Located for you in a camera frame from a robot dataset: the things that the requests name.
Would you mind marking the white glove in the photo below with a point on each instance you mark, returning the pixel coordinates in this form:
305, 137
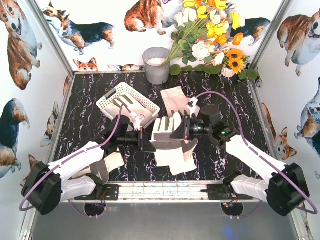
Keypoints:
175, 101
114, 161

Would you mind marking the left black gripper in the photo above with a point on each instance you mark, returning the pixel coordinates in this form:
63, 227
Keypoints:
141, 139

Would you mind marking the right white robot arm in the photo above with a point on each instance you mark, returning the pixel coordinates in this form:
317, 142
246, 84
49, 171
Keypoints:
282, 186

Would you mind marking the sunflower pot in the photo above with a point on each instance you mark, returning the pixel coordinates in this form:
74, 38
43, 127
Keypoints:
234, 62

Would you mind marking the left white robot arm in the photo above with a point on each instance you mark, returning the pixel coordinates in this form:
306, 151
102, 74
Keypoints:
46, 179

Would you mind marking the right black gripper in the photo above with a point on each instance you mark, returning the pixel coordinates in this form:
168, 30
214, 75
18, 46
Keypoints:
186, 128

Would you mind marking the aluminium front rail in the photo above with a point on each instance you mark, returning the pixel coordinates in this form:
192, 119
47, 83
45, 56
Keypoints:
170, 191

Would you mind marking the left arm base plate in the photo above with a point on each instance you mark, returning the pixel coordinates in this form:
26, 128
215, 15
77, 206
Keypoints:
107, 192

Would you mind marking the artificial flower bouquet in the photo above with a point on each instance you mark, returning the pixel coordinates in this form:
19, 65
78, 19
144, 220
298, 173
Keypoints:
203, 31

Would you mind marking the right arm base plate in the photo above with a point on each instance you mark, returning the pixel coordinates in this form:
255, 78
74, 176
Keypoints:
222, 192

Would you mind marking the grey-palm glove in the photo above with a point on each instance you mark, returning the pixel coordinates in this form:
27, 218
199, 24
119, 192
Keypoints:
130, 104
177, 154
98, 168

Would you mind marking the white perforated storage basket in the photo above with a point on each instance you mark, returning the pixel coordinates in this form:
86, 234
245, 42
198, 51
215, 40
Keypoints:
124, 89

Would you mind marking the grey metal bucket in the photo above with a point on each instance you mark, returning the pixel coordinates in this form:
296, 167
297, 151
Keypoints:
155, 65

